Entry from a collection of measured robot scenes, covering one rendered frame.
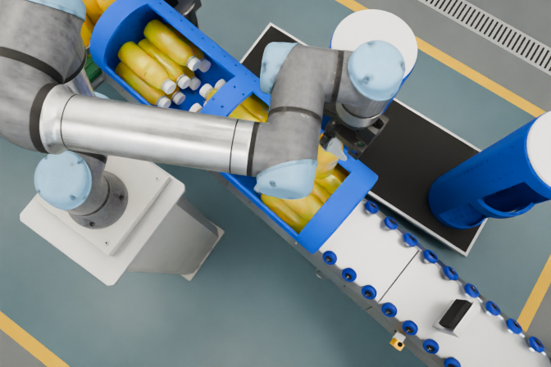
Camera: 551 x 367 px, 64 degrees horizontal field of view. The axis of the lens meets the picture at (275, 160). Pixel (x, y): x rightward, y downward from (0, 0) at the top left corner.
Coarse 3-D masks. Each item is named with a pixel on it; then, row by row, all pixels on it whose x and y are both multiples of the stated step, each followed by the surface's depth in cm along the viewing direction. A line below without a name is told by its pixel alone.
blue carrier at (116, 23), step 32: (128, 0) 125; (160, 0) 131; (96, 32) 125; (128, 32) 137; (192, 32) 126; (96, 64) 135; (224, 64) 122; (192, 96) 147; (224, 96) 117; (352, 160) 118; (352, 192) 111; (320, 224) 111
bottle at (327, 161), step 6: (324, 132) 97; (342, 144) 95; (318, 150) 95; (342, 150) 96; (318, 156) 96; (324, 156) 95; (330, 156) 95; (336, 156) 96; (318, 162) 99; (324, 162) 97; (330, 162) 97; (336, 162) 99; (318, 168) 102; (324, 168) 101; (330, 168) 102; (318, 174) 106; (324, 174) 106
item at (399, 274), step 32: (128, 96) 156; (352, 224) 139; (352, 256) 137; (384, 256) 137; (416, 256) 137; (384, 288) 134; (416, 288) 134; (448, 288) 135; (384, 320) 137; (416, 320) 132; (480, 320) 132; (416, 352) 136; (448, 352) 130; (480, 352) 130; (512, 352) 130
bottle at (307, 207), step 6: (306, 198) 120; (312, 198) 120; (288, 204) 122; (294, 204) 120; (300, 204) 120; (306, 204) 119; (312, 204) 119; (318, 204) 120; (294, 210) 121; (300, 210) 120; (306, 210) 119; (312, 210) 119; (318, 210) 119; (306, 216) 120; (312, 216) 119
